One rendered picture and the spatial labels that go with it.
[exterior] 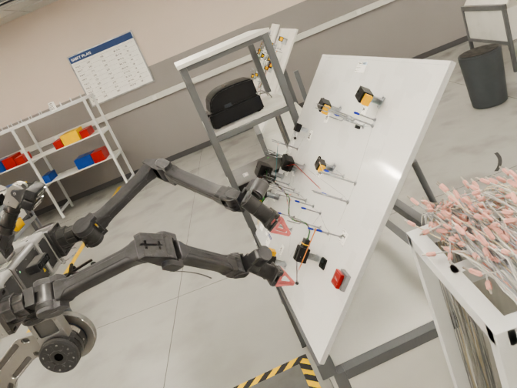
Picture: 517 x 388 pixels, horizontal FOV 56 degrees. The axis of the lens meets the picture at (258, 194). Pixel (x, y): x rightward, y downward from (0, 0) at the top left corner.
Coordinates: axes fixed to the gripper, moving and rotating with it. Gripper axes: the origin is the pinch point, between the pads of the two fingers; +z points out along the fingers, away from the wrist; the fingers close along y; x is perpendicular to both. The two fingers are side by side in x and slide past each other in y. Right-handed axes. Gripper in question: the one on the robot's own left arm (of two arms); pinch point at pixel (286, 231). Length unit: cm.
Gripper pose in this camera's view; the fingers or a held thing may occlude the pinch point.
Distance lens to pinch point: 176.9
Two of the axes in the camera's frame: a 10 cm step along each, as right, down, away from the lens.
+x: -6.3, 7.8, 0.4
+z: 7.5, 6.0, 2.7
